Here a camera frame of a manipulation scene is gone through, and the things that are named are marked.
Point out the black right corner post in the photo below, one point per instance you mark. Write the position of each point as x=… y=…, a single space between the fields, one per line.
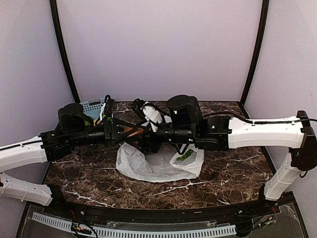
x=255 y=57

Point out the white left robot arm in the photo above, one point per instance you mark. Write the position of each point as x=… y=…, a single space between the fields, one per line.
x=74 y=129

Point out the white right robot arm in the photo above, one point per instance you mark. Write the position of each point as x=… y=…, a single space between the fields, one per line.
x=183 y=124

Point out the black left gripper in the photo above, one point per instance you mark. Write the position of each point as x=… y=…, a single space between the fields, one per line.
x=112 y=137

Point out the grey slotted cable duct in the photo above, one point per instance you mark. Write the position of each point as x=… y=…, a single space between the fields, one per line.
x=134 y=230

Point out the black left corner post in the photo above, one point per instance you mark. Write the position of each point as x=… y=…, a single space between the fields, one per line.
x=62 y=50

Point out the light blue plastic basket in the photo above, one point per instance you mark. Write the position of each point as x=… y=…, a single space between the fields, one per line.
x=92 y=108

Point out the black corner post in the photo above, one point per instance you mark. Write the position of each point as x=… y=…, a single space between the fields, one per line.
x=255 y=57
x=62 y=50

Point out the green grape bunch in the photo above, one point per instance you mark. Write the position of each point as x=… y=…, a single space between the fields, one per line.
x=185 y=155

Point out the black front rail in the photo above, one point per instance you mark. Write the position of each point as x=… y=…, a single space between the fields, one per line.
x=101 y=215

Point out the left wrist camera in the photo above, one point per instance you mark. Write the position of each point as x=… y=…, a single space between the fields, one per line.
x=105 y=110

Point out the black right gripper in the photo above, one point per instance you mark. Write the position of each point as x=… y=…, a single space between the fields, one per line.
x=143 y=147

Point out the brown potato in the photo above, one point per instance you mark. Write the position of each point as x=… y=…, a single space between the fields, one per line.
x=129 y=129

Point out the white plastic bag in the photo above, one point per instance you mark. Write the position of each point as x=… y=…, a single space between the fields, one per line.
x=161 y=166

